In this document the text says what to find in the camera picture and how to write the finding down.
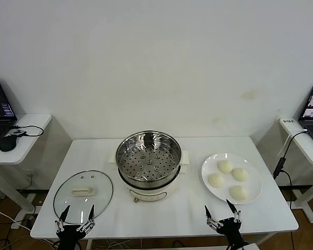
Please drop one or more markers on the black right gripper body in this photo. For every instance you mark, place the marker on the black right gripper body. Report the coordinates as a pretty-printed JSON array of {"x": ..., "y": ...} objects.
[{"x": 230, "y": 230}]

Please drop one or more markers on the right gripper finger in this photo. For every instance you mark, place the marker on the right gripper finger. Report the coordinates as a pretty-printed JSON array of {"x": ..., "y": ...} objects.
[
  {"x": 210, "y": 220},
  {"x": 236, "y": 213}
]

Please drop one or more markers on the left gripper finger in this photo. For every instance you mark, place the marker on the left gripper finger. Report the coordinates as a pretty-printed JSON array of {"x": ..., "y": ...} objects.
[
  {"x": 90, "y": 217},
  {"x": 64, "y": 216}
]

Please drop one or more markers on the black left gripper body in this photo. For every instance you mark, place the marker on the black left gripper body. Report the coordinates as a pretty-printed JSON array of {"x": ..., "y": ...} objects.
[{"x": 67, "y": 234}]

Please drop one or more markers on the white steamed baozi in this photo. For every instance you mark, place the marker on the white steamed baozi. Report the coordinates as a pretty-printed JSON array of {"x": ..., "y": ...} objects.
[
  {"x": 225, "y": 166},
  {"x": 238, "y": 193},
  {"x": 240, "y": 174},
  {"x": 216, "y": 180}
]

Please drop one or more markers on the round glass pot lid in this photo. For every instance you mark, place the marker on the round glass pot lid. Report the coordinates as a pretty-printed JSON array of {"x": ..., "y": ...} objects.
[{"x": 99, "y": 187}]

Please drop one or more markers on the steel perforated steamer basket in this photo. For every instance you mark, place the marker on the steel perforated steamer basket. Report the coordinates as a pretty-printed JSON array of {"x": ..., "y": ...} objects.
[{"x": 146, "y": 166}]

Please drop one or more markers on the white round plate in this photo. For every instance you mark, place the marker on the white round plate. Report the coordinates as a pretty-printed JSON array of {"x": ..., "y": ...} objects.
[{"x": 211, "y": 166}]

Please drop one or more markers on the cream electric cooker base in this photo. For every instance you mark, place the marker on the cream electric cooker base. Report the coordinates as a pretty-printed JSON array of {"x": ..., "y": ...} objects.
[{"x": 148, "y": 194}]

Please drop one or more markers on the white side desk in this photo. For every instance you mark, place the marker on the white side desk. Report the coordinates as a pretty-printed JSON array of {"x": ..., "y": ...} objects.
[
  {"x": 302, "y": 151},
  {"x": 28, "y": 125}
]

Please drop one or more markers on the black computer mouse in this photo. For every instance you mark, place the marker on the black computer mouse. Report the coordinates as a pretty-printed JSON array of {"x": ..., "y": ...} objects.
[{"x": 7, "y": 143}]

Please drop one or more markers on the white labelled remote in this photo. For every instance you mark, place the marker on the white labelled remote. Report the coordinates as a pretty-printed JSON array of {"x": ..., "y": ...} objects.
[{"x": 289, "y": 125}]

